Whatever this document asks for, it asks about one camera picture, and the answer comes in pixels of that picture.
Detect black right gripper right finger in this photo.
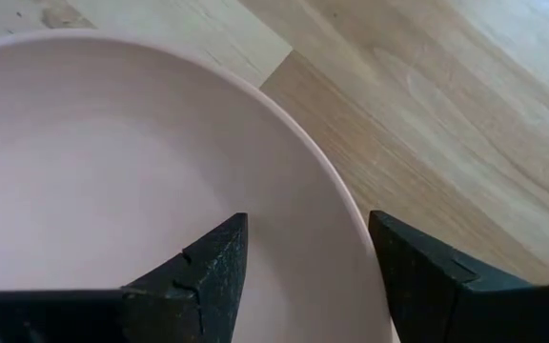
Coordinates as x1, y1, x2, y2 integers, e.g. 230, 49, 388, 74
368, 210, 549, 343

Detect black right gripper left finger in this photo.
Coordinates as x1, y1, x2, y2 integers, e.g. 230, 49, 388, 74
0, 212, 249, 343

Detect pink plate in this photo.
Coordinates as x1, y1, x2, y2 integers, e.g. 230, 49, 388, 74
0, 29, 402, 343

